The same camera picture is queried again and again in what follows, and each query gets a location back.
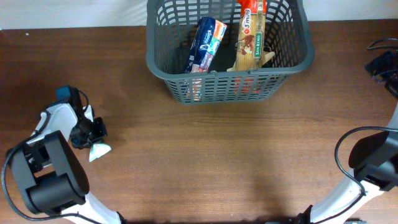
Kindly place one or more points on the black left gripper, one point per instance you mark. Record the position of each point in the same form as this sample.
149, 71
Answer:
81, 143

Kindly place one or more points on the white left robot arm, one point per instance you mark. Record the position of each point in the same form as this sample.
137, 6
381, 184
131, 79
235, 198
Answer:
42, 179

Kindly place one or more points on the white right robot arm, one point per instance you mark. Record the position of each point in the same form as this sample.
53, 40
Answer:
372, 172

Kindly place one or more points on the mint green wipes packet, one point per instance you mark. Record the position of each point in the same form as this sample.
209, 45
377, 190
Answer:
98, 150

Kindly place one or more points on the grey plastic basket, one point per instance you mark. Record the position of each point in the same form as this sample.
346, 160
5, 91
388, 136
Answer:
171, 28

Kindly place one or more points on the San Remo spaghetti packet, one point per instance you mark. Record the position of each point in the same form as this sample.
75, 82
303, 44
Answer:
252, 26

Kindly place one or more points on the Kleenex tissue multipack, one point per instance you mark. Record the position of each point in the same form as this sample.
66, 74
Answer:
210, 33

